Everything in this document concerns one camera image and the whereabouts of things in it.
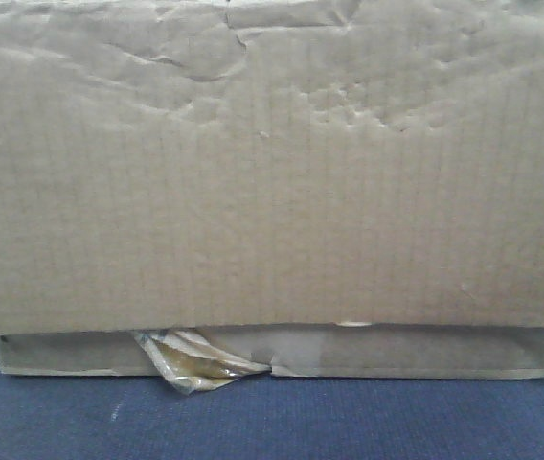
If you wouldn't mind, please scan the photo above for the crumpled clear packing tape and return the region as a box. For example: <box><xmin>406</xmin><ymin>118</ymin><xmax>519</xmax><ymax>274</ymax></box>
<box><xmin>131</xmin><ymin>329</ymin><xmax>271</xmax><ymax>395</ymax></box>

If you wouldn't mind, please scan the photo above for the brown cardboard box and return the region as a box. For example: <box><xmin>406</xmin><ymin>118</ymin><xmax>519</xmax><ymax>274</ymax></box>
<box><xmin>0</xmin><ymin>1</ymin><xmax>544</xmax><ymax>380</ymax></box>

